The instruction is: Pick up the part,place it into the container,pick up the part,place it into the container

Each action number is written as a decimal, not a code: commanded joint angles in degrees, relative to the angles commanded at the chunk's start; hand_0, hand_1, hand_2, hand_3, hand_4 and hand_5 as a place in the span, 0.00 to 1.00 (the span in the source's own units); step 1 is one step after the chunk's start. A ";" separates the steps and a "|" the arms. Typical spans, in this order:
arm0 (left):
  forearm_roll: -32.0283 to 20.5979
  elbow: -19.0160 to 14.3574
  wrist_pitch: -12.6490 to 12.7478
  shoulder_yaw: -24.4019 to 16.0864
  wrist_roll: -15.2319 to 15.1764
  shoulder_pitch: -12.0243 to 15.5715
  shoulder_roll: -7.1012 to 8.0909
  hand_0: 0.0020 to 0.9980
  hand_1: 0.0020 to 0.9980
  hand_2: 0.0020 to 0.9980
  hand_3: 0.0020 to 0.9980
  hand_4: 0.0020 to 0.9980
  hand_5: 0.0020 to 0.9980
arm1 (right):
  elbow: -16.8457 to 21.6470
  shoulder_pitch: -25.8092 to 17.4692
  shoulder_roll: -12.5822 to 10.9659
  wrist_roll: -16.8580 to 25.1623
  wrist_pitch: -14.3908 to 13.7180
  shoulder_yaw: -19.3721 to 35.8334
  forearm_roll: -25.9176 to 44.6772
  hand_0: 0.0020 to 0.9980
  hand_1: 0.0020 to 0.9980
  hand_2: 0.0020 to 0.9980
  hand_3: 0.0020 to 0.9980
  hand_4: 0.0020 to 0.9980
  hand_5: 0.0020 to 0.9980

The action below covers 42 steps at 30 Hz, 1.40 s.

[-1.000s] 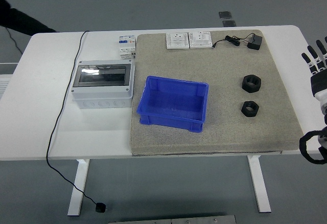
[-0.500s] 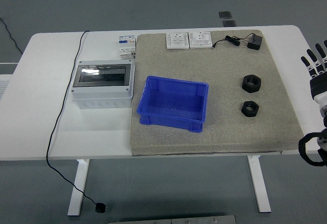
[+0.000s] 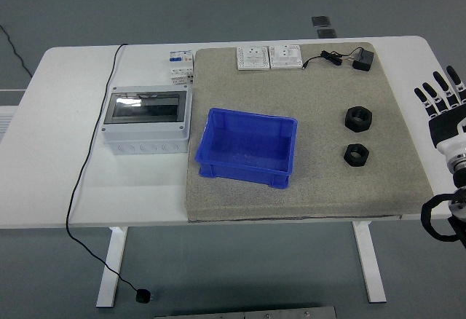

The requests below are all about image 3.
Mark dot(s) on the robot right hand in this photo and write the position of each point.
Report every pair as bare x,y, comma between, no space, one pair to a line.
446,126

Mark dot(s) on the large black nut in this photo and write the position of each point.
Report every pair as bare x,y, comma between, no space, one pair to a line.
351,122

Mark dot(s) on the small black nut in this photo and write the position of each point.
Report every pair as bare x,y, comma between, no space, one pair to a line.
351,158

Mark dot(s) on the blue plastic box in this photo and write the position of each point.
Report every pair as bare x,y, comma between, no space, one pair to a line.
236,177

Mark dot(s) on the grey distribution box clear lid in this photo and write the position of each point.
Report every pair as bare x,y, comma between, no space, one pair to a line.
145,140

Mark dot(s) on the grey-brown mat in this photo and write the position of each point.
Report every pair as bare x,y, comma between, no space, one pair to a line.
327,173

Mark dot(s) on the dark floor plate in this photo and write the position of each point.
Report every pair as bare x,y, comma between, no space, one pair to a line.
327,33
322,21

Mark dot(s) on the white table leg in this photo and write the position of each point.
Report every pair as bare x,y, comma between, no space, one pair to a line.
111,268
369,264

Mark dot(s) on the grey metal plate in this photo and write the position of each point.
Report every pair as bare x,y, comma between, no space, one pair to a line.
247,313

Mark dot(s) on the white circuit breaker blue label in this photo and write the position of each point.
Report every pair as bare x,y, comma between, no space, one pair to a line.
180,58

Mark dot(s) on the white floor vent panel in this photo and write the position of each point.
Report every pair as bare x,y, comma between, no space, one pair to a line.
5,120

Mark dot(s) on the white wall socket with switch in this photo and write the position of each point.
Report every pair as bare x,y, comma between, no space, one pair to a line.
285,57

